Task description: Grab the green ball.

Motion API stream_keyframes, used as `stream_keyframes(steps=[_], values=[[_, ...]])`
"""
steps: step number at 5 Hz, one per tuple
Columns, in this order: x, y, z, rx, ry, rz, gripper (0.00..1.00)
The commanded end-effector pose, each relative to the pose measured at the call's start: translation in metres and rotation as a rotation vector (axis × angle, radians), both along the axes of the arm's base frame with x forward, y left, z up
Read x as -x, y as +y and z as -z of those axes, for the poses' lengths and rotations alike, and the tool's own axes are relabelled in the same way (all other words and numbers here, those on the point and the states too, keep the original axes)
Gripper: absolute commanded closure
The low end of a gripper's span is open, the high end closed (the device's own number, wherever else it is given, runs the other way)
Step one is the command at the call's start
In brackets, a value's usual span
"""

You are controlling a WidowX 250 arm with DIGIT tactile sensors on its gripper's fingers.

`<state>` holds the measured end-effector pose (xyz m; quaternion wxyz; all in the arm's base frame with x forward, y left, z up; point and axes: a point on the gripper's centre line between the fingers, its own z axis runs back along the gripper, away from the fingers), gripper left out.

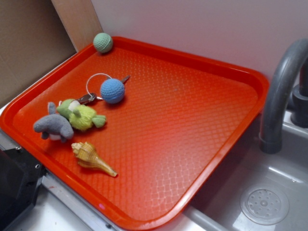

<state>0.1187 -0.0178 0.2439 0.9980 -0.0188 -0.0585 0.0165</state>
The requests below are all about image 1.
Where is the brown cardboard panel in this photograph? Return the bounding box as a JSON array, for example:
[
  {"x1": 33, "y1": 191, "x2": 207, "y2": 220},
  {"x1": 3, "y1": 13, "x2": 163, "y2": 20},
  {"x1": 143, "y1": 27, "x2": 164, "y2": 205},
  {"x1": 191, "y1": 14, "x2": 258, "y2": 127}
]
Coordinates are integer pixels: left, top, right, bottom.
[{"x1": 0, "y1": 0, "x2": 76, "y2": 106}]

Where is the dark faucet handle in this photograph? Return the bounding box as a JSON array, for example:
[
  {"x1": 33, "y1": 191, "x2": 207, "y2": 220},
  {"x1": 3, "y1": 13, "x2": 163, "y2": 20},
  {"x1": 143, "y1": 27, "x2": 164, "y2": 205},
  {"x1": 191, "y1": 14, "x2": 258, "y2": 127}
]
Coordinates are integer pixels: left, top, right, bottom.
[{"x1": 291, "y1": 60, "x2": 308, "y2": 128}]

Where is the tan conch seashell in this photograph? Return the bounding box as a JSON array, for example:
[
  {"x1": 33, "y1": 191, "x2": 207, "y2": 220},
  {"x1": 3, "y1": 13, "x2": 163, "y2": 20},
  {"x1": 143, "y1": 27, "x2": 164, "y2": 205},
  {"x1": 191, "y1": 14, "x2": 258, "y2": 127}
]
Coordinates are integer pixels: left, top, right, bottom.
[{"x1": 71, "y1": 142, "x2": 118, "y2": 177}]

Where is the green dimpled ball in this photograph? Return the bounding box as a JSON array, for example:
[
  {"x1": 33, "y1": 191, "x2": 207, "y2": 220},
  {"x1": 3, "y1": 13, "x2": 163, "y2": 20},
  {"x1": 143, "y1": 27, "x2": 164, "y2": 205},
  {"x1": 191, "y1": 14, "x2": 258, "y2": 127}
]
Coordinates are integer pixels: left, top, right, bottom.
[{"x1": 93, "y1": 33, "x2": 113, "y2": 53}]

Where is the black box corner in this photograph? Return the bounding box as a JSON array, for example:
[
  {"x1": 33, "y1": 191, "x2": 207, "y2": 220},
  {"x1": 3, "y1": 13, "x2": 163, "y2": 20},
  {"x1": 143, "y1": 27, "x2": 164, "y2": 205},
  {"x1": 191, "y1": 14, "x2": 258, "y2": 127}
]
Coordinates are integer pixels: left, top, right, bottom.
[{"x1": 0, "y1": 149, "x2": 44, "y2": 231}]

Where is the wooden board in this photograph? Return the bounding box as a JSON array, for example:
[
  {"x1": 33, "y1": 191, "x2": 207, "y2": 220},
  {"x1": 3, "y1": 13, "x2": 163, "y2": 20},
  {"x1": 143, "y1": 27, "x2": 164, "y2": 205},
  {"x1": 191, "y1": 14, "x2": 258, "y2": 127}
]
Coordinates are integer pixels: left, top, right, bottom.
[{"x1": 51, "y1": 0, "x2": 103, "y2": 52}]

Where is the blue dimpled ball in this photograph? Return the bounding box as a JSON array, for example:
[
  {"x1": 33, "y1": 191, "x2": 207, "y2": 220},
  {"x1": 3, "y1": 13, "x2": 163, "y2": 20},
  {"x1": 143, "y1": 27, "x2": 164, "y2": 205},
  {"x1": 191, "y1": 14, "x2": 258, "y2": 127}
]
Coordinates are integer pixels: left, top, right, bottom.
[{"x1": 100, "y1": 79, "x2": 125, "y2": 104}]

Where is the green plush frog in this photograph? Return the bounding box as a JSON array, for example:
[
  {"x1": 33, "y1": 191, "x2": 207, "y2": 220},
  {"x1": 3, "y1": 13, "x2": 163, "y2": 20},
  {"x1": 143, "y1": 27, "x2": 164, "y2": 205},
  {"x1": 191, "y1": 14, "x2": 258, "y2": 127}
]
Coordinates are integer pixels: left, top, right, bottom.
[{"x1": 56, "y1": 99, "x2": 106, "y2": 131}]

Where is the grey plush shark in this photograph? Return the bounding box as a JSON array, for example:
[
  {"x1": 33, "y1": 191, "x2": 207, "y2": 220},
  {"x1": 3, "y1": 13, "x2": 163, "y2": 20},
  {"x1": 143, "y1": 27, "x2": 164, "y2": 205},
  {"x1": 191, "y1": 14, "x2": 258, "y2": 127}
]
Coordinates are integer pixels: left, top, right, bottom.
[{"x1": 33, "y1": 102, "x2": 74, "y2": 143}]

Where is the silver key ring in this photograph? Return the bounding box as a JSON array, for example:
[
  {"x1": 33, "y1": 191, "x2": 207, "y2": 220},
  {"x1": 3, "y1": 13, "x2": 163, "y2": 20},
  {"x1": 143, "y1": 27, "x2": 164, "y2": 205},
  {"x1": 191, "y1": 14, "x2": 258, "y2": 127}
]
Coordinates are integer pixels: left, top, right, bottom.
[{"x1": 86, "y1": 73, "x2": 113, "y2": 96}]

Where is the round sink drain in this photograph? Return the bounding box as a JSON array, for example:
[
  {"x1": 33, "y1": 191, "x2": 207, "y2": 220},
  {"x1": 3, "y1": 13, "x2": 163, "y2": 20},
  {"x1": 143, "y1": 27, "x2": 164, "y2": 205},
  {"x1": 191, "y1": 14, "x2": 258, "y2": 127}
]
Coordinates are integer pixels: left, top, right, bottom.
[{"x1": 240, "y1": 184, "x2": 289, "y2": 226}]

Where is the grey toy sink basin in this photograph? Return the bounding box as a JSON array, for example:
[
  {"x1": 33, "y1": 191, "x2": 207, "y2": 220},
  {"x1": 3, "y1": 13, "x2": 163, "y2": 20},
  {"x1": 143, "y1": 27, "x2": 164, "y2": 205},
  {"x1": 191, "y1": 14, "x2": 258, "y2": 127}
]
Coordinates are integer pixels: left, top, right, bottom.
[{"x1": 184, "y1": 112, "x2": 308, "y2": 231}]

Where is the orange plastic tray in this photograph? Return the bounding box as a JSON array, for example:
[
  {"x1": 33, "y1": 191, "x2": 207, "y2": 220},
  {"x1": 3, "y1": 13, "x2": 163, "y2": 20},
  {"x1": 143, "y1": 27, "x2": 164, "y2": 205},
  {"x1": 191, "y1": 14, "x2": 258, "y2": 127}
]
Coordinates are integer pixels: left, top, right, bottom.
[{"x1": 0, "y1": 37, "x2": 269, "y2": 231}]

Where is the grey curved faucet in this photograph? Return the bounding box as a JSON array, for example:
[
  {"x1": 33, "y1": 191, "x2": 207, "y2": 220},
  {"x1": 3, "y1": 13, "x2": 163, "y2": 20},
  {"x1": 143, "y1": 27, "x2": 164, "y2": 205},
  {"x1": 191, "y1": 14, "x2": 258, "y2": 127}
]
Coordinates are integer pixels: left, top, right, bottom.
[{"x1": 259, "y1": 38, "x2": 308, "y2": 154}]

